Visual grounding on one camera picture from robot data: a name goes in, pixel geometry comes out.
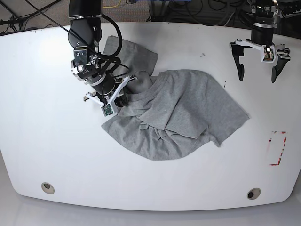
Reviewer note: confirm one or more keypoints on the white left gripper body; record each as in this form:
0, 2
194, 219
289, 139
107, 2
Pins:
278, 49

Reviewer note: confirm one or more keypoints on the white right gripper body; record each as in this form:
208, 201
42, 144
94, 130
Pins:
107, 89

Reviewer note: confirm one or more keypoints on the grey T-shirt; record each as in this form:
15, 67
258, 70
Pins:
171, 115

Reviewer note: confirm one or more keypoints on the white power strip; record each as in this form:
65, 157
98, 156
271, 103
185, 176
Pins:
290, 11

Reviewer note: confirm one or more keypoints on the red tape rectangle marking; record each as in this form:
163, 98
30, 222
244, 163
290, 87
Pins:
276, 147

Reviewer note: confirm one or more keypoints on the black tripod stand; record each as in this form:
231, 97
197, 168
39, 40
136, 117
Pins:
18, 23

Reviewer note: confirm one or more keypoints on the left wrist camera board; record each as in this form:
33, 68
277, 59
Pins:
268, 54

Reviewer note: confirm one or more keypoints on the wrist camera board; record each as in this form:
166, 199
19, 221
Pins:
268, 54
107, 110

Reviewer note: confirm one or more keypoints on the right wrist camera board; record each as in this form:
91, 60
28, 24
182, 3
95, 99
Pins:
107, 110

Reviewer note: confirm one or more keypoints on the left table cable grommet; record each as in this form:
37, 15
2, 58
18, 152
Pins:
47, 188

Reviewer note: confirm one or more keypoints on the table cable grommet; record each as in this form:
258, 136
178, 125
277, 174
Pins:
253, 193
47, 188

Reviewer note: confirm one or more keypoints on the right table cable grommet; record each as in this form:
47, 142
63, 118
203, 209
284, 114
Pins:
253, 193

